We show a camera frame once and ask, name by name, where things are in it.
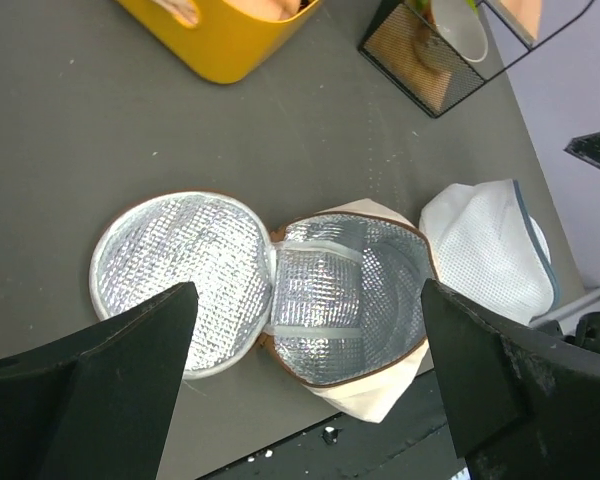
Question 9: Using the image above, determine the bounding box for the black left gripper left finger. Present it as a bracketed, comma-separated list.
[0, 283, 198, 479]

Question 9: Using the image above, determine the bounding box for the white lower bowl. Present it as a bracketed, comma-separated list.
[429, 0, 488, 63]

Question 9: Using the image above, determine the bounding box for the black wire wooden shelf rack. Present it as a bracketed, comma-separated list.
[358, 1, 593, 118]

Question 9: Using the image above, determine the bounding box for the cream bag with brown zipper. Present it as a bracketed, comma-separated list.
[89, 191, 437, 423]

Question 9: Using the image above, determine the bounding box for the white mesh laundry bag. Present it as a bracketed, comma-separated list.
[419, 179, 560, 325]

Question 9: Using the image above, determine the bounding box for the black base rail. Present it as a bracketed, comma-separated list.
[205, 371, 469, 480]

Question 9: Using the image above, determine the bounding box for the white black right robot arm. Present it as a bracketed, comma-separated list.
[546, 132, 600, 352]

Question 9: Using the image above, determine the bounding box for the yellow plastic basket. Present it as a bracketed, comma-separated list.
[119, 0, 321, 85]

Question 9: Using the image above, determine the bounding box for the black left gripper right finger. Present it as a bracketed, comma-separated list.
[421, 280, 600, 479]

